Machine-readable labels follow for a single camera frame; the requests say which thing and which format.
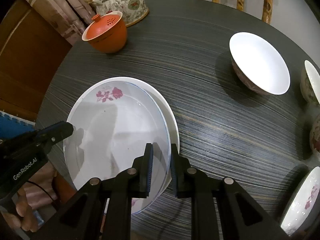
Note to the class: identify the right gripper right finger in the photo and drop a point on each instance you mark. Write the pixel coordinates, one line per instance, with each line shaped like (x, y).
(179, 174)

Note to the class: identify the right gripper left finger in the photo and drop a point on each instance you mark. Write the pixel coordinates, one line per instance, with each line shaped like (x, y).
(142, 179)

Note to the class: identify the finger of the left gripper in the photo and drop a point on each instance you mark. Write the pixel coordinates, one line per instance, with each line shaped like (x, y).
(53, 132)

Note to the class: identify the plate with pink roses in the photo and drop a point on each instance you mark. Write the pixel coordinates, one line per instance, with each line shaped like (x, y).
(115, 142)

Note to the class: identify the large plate purple flowers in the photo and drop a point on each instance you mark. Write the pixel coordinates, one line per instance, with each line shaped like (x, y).
(165, 114)

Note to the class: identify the wide white bowl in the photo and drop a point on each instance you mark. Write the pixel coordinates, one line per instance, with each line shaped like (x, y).
(258, 64)

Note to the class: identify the small deep plate pink flowers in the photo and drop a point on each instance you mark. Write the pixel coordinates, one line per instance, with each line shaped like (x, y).
(301, 203)

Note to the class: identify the white bowl red floral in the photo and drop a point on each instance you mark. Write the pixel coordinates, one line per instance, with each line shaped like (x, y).
(315, 137)

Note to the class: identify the white bowl green floral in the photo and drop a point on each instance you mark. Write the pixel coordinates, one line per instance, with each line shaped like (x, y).
(309, 83)

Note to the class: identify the person's left hand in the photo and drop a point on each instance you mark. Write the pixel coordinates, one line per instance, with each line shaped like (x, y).
(24, 210)

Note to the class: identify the blue floor mat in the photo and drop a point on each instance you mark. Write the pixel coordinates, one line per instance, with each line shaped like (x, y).
(12, 126)

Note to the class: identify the orange lidded tea cup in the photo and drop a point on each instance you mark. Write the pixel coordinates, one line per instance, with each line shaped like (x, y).
(107, 33)

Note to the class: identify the beige patterned curtain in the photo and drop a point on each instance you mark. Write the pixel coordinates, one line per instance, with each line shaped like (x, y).
(69, 18)

